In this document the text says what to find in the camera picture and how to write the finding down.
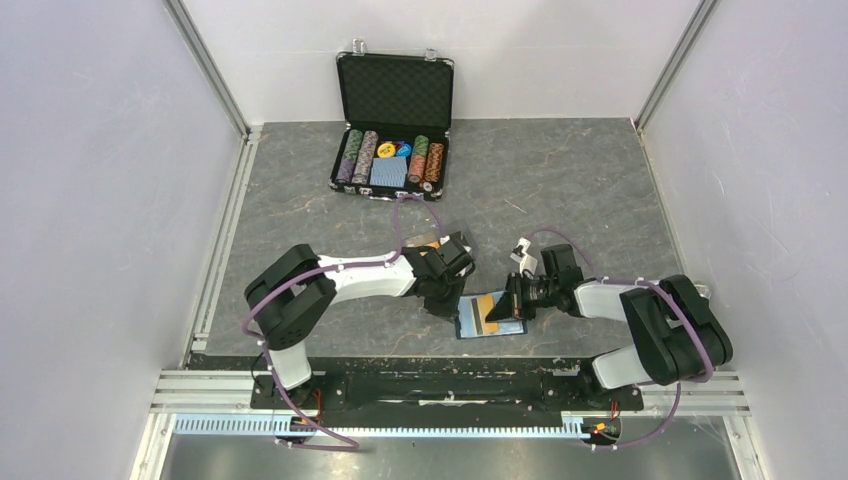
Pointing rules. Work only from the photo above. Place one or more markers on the blue playing card deck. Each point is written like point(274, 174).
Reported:
point(389, 172)

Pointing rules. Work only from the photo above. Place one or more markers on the black poker chip case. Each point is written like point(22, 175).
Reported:
point(402, 99)

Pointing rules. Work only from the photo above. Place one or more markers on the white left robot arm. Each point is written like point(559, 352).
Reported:
point(289, 298)

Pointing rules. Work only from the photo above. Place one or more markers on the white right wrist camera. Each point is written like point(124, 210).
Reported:
point(521, 254)

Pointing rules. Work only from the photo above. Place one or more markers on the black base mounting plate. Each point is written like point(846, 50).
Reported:
point(452, 392)

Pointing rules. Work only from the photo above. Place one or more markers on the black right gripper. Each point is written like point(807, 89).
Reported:
point(512, 304)

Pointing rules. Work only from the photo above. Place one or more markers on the clear acrylic card box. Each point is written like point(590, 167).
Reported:
point(432, 237)

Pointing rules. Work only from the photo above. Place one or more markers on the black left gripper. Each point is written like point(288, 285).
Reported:
point(448, 310)

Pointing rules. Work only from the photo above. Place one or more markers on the yellow dealer button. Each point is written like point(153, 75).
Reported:
point(386, 150)

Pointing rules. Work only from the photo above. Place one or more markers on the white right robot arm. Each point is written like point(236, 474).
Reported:
point(675, 336)

